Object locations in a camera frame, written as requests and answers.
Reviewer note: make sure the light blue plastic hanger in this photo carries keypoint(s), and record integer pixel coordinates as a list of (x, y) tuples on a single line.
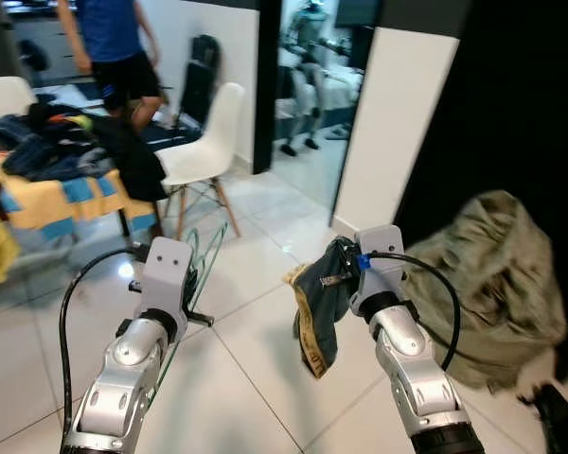
[(214, 255)]

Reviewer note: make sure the teal shorts yellow waistband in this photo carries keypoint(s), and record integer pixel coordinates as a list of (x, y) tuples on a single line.
[(322, 312)]

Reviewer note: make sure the blue tape tag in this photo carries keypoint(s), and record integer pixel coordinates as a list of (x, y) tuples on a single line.
[(363, 260)]

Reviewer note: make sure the black garment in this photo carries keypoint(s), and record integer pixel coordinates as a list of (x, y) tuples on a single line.
[(133, 161)]

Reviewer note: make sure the olive green garment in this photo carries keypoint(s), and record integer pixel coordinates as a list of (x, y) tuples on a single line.
[(492, 284)]

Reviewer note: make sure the white shell chair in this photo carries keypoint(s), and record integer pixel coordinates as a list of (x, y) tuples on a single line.
[(208, 142), (5, 95)]

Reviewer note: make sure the blue denim jeans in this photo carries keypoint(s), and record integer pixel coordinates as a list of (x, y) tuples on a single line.
[(38, 156)]

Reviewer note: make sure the black hanging bag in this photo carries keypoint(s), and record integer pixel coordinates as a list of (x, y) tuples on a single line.
[(201, 76)]

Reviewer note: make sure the black door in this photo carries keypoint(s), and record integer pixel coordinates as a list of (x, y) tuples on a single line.
[(511, 95)]

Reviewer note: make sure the person in blue shirt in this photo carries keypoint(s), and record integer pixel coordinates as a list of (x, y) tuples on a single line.
[(109, 28)]

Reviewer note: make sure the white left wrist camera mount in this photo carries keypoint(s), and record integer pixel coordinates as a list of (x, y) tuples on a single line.
[(166, 270)]

